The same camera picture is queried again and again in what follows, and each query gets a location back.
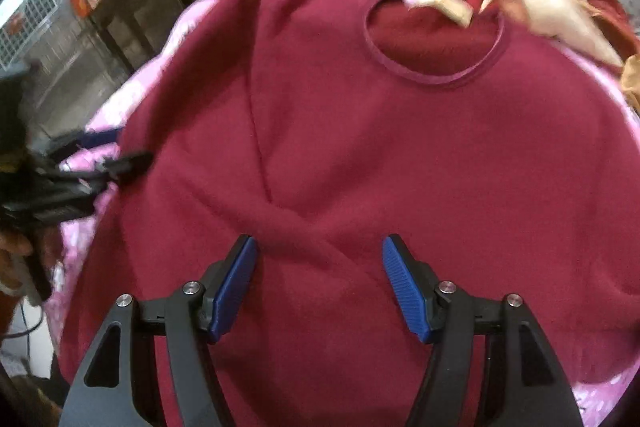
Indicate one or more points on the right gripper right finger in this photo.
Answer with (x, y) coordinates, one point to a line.
(523, 383)

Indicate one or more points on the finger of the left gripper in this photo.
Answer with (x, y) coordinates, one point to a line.
(68, 144)
(119, 170)

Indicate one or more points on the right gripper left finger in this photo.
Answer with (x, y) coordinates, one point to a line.
(116, 383)

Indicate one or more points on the dark red sweater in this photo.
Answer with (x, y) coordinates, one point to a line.
(319, 127)

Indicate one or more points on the person's left hand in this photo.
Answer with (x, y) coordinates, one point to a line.
(15, 249)

